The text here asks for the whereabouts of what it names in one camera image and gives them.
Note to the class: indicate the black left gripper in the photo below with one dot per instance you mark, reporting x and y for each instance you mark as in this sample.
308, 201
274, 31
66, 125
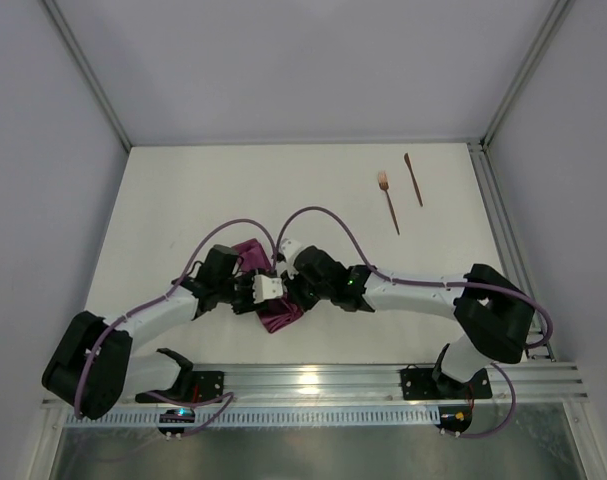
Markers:
244, 295

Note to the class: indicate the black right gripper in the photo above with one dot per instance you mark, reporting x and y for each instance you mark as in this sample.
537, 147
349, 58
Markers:
293, 284

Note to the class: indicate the purple satin napkin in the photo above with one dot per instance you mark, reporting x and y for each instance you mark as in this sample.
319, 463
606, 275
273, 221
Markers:
278, 313

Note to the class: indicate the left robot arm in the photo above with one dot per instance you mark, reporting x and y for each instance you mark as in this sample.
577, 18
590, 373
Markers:
94, 366

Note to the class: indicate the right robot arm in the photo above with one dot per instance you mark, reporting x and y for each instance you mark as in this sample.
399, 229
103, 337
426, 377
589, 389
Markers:
494, 314

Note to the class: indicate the copper fork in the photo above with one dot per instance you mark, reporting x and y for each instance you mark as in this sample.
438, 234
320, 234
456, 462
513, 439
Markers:
383, 184

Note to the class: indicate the copper knife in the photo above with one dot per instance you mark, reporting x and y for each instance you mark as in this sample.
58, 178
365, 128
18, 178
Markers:
413, 177

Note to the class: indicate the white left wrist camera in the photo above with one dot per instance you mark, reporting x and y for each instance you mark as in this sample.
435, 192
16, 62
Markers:
267, 288

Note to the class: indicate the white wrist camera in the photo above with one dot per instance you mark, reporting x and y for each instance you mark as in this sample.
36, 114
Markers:
267, 288
288, 251

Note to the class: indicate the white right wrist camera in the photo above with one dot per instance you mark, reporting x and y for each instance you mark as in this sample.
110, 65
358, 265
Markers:
288, 251

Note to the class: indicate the aluminium front rail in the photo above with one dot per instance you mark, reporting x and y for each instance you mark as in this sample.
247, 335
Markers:
381, 384

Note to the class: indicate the aluminium rail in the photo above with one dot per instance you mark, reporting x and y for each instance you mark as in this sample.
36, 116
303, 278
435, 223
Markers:
510, 256
381, 384

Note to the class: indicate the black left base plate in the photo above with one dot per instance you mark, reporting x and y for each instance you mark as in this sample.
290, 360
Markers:
208, 387

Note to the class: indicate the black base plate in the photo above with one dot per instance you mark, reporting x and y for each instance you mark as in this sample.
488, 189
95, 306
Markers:
208, 387
418, 382

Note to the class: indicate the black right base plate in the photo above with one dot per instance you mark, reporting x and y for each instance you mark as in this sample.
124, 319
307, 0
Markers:
418, 382

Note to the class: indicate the slotted grey cable duct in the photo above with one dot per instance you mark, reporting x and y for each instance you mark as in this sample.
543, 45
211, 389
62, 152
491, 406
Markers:
254, 416

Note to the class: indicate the aluminium right side rail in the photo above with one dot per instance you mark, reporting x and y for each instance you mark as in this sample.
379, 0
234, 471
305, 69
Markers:
510, 256

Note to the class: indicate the aluminium left corner post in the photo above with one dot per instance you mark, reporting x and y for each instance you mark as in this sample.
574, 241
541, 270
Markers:
81, 62

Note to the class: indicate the aluminium corner post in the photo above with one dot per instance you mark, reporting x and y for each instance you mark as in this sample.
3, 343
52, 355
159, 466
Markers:
535, 53
81, 62

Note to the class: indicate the aluminium right corner post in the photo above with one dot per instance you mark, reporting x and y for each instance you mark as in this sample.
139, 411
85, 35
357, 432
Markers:
535, 53

